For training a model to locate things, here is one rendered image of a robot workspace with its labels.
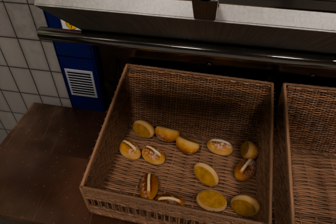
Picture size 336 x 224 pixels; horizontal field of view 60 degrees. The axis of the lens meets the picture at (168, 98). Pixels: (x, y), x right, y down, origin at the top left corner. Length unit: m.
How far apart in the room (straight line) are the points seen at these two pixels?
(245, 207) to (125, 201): 0.37
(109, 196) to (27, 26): 0.72
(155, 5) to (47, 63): 0.91
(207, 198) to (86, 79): 0.66
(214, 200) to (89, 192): 0.39
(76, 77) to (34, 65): 0.21
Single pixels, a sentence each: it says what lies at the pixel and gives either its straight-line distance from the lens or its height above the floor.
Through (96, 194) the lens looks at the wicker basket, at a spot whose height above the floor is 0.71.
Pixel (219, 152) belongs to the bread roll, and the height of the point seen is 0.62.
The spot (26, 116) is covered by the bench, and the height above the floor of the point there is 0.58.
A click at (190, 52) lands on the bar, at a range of 0.62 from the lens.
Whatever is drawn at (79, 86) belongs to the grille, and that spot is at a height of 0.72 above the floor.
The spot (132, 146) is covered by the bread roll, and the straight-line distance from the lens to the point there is 1.10.
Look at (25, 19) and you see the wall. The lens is 1.25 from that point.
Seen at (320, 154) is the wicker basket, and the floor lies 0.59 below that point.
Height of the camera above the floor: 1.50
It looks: 42 degrees down
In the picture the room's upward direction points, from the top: straight up
